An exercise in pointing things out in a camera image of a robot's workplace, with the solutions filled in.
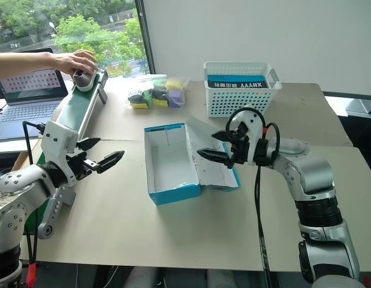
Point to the blue cardboard box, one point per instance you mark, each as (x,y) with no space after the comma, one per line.
(170,159)

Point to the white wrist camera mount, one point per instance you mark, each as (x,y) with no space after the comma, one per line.
(254,124)
(54,136)

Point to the person's bare hand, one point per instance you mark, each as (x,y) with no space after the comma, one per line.
(75,61)

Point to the grey laptop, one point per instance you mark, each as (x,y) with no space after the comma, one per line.
(29,102)

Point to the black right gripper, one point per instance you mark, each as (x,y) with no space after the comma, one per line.
(242,150)

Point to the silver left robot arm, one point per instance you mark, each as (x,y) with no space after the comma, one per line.
(14,186)

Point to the grey and white shoe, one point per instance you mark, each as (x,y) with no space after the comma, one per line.
(82,82)

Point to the white perforated plastic basket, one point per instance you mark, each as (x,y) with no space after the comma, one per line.
(239,100)

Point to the clear plastic bag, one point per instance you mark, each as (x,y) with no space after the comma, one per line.
(156,93)

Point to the person's bare forearm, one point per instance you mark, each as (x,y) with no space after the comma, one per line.
(23,64)

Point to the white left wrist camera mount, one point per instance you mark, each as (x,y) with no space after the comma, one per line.
(54,136)

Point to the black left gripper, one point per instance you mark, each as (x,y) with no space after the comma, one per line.
(78,165)

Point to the green conveyor belt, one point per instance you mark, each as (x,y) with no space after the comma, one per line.
(74,108)

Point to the blue printed box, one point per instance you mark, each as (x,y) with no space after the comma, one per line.
(237,82)

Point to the grey side desk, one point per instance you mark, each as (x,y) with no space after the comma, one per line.
(350,105)

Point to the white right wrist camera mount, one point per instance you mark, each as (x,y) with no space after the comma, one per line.
(254,124)

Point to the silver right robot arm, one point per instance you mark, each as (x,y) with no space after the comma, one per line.
(311,174)

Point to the black window frame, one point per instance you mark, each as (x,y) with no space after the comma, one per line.
(144,36)

